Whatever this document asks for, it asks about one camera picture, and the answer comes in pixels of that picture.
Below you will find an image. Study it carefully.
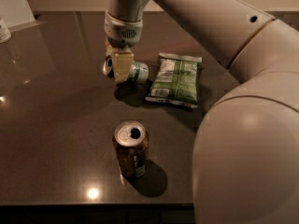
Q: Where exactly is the green chip bag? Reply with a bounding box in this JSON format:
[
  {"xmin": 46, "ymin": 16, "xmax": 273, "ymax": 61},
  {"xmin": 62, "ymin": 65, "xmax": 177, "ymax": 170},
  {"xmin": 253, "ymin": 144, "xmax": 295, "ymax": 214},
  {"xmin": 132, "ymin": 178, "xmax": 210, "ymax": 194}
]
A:
[{"xmin": 146, "ymin": 53, "xmax": 202, "ymax": 108}]

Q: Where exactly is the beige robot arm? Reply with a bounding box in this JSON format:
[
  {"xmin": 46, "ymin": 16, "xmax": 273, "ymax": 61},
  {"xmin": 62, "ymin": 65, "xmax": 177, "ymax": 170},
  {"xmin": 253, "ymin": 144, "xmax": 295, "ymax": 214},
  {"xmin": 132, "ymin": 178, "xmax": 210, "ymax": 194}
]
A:
[{"xmin": 105, "ymin": 0, "xmax": 299, "ymax": 224}]

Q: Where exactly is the green white 7up can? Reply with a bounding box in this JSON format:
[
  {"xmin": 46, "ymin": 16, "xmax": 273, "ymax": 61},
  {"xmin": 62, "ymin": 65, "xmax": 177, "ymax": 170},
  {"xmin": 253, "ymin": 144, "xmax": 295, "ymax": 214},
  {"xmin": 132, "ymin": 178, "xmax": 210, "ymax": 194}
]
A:
[{"xmin": 103, "ymin": 56, "xmax": 149, "ymax": 84}]

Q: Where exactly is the brown soda can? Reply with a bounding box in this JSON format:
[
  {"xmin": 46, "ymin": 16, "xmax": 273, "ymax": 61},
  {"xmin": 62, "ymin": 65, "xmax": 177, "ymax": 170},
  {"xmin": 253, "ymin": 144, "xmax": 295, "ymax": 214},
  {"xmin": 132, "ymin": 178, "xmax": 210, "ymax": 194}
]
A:
[{"xmin": 112, "ymin": 120, "xmax": 149, "ymax": 179}]

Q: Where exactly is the white panel at back left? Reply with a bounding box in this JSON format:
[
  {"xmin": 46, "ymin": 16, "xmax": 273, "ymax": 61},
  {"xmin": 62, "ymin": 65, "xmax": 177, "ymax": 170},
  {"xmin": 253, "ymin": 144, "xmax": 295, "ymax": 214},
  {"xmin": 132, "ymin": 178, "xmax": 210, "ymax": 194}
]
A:
[{"xmin": 0, "ymin": 0, "xmax": 39, "ymax": 32}]

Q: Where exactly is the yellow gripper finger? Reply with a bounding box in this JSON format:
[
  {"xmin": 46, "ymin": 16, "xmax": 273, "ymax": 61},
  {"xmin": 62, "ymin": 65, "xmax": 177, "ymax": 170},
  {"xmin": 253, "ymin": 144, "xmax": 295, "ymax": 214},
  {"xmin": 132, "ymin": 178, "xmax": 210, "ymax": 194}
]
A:
[
  {"xmin": 106, "ymin": 38, "xmax": 113, "ymax": 59},
  {"xmin": 112, "ymin": 52, "xmax": 134, "ymax": 83}
]

